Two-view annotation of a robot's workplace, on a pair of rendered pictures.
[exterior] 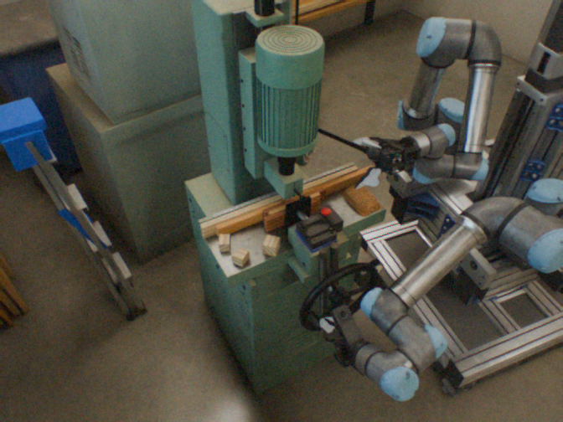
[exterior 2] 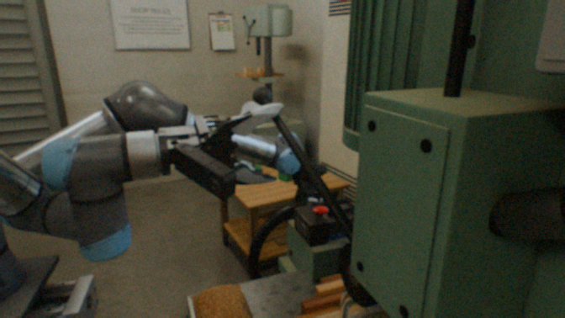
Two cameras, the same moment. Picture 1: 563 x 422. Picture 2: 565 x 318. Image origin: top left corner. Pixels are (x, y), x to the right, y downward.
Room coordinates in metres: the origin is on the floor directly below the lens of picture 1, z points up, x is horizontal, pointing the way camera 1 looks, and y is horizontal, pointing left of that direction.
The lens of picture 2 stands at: (1.64, -0.11, 1.33)
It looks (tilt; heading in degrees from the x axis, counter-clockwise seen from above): 18 degrees down; 190
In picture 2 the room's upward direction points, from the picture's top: straight up
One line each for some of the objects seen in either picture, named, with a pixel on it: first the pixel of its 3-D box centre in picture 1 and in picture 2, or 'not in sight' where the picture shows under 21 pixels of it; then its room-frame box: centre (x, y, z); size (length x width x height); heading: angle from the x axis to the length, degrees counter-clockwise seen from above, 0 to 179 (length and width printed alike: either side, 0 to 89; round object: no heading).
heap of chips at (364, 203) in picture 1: (361, 196); (224, 309); (1.19, -0.28, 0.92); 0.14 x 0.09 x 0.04; 30
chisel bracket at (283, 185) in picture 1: (283, 177); not in sight; (1.16, -0.01, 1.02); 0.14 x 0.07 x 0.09; 30
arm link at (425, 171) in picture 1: (432, 165); (93, 219); (1.19, -0.49, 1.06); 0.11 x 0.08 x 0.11; 82
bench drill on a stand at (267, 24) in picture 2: not in sight; (269, 110); (-1.18, -0.68, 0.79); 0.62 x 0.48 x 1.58; 36
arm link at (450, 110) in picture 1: (448, 118); not in sight; (1.57, -0.65, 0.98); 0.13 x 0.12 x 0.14; 82
